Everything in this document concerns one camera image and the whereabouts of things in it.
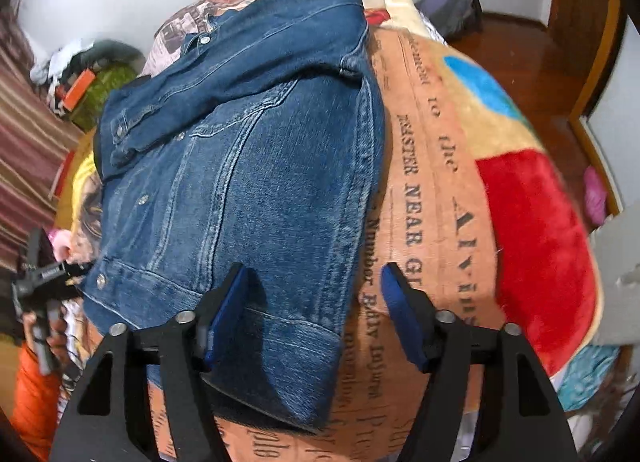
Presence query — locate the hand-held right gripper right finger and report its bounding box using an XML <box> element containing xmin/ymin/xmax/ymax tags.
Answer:
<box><xmin>380</xmin><ymin>262</ymin><xmax>581</xmax><ymax>462</ymax></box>

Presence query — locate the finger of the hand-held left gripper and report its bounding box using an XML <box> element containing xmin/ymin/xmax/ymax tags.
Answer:
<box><xmin>62</xmin><ymin>262</ymin><xmax>95</xmax><ymax>288</ymax></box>

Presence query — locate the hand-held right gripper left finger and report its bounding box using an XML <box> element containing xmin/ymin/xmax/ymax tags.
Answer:
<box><xmin>50</xmin><ymin>262</ymin><xmax>261</xmax><ymax>462</ymax></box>

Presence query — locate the blue denim jacket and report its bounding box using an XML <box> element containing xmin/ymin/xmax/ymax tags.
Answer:
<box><xmin>80</xmin><ymin>0</ymin><xmax>388</xmax><ymax>435</ymax></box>

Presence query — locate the pile of clothes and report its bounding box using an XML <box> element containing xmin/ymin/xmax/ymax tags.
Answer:
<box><xmin>29</xmin><ymin>36</ymin><xmax>147</xmax><ymax>93</ymax></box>

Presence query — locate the person's left hand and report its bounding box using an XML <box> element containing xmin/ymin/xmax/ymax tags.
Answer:
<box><xmin>22</xmin><ymin>306</ymin><xmax>71</xmax><ymax>377</ymax></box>

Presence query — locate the pink cloth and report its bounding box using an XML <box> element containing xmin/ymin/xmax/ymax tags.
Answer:
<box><xmin>50</xmin><ymin>228</ymin><xmax>73</xmax><ymax>260</ymax></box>

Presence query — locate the printed blanket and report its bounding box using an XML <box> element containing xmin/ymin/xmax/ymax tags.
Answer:
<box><xmin>65</xmin><ymin>0</ymin><xmax>607</xmax><ymax>462</ymax></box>

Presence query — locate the red box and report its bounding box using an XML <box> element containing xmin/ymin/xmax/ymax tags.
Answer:
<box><xmin>50</xmin><ymin>162</ymin><xmax>76</xmax><ymax>199</ymax></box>

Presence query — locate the yellow cloth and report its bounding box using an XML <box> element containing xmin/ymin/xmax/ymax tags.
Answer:
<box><xmin>72</xmin><ymin>149</ymin><xmax>106</xmax><ymax>203</ymax></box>

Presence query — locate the striped curtain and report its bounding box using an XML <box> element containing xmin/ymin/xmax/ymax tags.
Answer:
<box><xmin>0</xmin><ymin>7</ymin><xmax>85</xmax><ymax>270</ymax></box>

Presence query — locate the green patterned bag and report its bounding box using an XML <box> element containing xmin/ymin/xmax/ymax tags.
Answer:
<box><xmin>74</xmin><ymin>64</ymin><xmax>139</xmax><ymax>132</ymax></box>

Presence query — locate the orange box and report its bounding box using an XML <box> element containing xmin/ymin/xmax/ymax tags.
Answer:
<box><xmin>61</xmin><ymin>69</ymin><xmax>99</xmax><ymax>112</ymax></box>

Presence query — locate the teal bed sheet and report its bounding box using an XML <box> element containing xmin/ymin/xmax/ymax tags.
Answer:
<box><xmin>554</xmin><ymin>341</ymin><xmax>622</xmax><ymax>414</ymax></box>

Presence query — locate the white suitcase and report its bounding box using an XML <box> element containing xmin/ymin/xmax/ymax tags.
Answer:
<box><xmin>584</xmin><ymin>211</ymin><xmax>640</xmax><ymax>349</ymax></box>

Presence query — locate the pink plush item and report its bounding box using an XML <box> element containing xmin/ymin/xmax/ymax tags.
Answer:
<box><xmin>581</xmin><ymin>165</ymin><xmax>609</xmax><ymax>224</ymax></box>

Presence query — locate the wardrobe sliding door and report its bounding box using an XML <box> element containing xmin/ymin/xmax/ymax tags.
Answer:
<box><xmin>569</xmin><ymin>0</ymin><xmax>640</xmax><ymax>219</ymax></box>

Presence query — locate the grey backpack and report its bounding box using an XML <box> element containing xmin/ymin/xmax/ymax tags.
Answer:
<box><xmin>414</xmin><ymin>0</ymin><xmax>484</xmax><ymax>41</ymax></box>

